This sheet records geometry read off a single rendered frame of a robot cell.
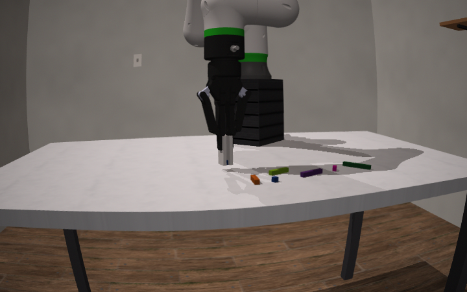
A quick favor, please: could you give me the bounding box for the orange rod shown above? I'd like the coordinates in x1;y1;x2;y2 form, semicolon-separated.
250;175;259;185

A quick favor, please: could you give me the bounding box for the dark green rod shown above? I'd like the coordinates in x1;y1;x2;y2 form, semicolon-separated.
342;162;371;170

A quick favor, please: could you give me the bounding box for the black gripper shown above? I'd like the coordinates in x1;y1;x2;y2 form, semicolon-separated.
197;61;252;166

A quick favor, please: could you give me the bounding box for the dark purple rod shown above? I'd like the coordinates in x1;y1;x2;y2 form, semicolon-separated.
300;168;323;178

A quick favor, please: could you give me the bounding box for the lime green rod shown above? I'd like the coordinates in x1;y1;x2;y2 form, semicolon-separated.
269;167;289;176

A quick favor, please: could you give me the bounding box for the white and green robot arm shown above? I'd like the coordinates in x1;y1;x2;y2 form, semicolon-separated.
183;0;299;79

